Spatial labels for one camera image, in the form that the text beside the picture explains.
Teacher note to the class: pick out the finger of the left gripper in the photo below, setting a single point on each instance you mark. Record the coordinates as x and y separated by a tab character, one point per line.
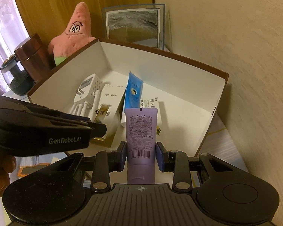
52	127
14	104

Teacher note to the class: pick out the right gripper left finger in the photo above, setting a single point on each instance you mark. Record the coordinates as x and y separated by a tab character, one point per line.
105	163

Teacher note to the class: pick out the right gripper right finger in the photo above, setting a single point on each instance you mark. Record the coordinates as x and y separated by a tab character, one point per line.
176	162

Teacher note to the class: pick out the orange black utility knife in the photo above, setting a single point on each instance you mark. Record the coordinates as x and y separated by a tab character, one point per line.
26	170

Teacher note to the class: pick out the purple cream tube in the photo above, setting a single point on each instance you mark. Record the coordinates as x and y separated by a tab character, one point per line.
141	141

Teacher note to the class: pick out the white gold carton box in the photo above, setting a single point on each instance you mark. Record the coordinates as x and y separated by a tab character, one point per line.
108	112

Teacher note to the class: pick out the blue white cream tube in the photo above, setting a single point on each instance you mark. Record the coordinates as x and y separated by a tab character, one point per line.
133	95

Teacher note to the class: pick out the white green medicine box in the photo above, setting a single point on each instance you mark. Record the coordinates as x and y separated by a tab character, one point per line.
153	103

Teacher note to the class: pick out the person's left hand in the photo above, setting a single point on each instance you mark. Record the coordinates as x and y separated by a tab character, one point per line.
7	165

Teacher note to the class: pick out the dark glass humidifier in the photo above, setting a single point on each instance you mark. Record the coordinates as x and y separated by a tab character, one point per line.
16	77

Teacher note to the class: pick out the brown cylindrical canister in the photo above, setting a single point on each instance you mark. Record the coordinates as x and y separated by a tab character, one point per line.
34	57

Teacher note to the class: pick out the brown cardboard storage box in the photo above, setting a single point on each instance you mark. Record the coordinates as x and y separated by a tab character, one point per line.
188	91

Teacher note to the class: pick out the pink sheer curtain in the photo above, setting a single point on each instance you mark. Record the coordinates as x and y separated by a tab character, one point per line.
12	32

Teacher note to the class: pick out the pink star plush toy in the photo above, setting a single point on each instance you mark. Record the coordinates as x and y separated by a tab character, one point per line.
76	35

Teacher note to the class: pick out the framed grey picture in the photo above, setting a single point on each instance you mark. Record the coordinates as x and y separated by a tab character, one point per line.
142	24

